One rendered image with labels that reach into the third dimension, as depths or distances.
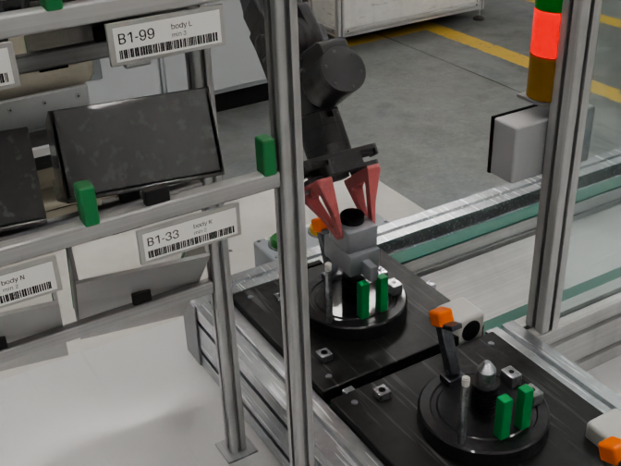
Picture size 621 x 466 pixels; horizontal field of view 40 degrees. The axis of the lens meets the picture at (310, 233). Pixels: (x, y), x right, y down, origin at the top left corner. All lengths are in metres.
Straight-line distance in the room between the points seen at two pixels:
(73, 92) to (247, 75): 2.89
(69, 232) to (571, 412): 0.59
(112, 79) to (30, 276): 3.53
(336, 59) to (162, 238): 0.40
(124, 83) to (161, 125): 3.48
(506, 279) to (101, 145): 0.76
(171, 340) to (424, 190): 2.42
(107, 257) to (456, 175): 2.42
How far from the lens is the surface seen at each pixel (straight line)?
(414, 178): 3.69
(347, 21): 5.34
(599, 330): 1.22
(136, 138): 0.72
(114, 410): 1.19
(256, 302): 1.16
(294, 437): 0.88
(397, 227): 1.35
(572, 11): 0.98
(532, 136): 1.01
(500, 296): 1.28
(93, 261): 1.52
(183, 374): 1.23
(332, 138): 1.05
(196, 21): 0.64
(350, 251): 1.05
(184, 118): 0.72
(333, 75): 1.00
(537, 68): 1.00
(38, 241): 0.65
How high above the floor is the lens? 1.61
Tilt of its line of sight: 29 degrees down
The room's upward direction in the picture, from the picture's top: 2 degrees counter-clockwise
